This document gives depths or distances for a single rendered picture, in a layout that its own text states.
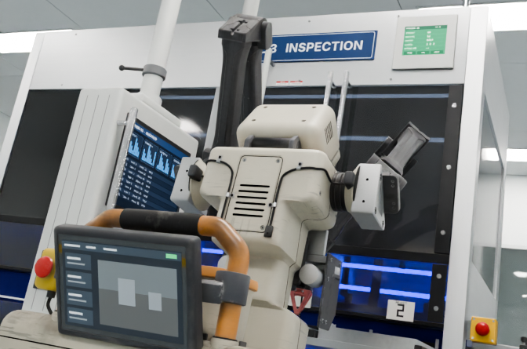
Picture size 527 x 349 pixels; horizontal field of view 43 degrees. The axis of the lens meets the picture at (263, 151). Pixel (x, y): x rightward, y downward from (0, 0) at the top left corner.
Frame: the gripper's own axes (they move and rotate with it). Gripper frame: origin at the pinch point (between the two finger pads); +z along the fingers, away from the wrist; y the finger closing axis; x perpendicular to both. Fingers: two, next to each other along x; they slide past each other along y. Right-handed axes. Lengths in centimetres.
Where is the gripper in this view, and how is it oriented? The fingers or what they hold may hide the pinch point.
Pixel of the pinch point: (297, 311)
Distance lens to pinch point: 208.2
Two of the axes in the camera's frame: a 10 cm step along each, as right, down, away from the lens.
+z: -1.9, 9.2, -3.5
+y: 1.2, 3.7, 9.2
